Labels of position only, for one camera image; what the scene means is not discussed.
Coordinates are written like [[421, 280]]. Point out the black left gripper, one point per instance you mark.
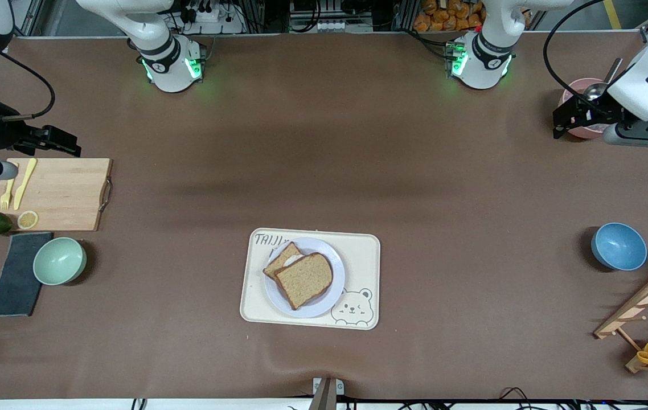
[[602, 109]]

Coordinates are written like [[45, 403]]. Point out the blue bowl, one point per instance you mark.
[[619, 246]]

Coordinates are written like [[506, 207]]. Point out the pale lavender round plate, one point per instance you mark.
[[327, 250]]

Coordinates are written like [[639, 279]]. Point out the cream tray with bear print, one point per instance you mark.
[[364, 267]]

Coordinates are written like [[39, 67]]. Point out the fried egg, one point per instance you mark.
[[295, 259]]

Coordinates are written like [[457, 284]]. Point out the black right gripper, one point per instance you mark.
[[6, 134]]

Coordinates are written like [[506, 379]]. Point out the wooden peg rack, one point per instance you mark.
[[637, 304]]

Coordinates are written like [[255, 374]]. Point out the pink bowl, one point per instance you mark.
[[586, 134]]

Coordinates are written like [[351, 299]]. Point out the yellow plastic fork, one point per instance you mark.
[[8, 193]]

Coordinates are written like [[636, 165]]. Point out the aluminium camera post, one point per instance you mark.
[[325, 396]]

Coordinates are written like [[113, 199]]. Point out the white power strip with plugs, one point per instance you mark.
[[210, 17]]

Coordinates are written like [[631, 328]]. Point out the metal scoop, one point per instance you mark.
[[614, 69]]

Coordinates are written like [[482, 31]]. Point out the small white socket block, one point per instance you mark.
[[334, 25]]

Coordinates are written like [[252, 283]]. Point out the wooden cutting board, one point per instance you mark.
[[62, 193]]

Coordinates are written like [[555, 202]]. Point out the cut lemon half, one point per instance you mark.
[[28, 220]]

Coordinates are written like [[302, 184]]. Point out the plain brown bread slice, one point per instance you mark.
[[304, 280]]

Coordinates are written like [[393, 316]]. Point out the bread slice under egg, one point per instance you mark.
[[284, 259]]

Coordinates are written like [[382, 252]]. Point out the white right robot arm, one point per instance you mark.
[[159, 57]]

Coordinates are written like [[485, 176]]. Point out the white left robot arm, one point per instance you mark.
[[483, 62]]

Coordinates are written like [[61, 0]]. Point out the pile of orange snacks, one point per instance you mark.
[[443, 14]]

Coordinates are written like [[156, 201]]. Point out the mint green bowl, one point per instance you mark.
[[59, 261]]

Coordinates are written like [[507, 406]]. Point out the yellow plastic knife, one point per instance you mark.
[[24, 185]]

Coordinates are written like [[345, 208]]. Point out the dark grey cloth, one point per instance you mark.
[[16, 285]]

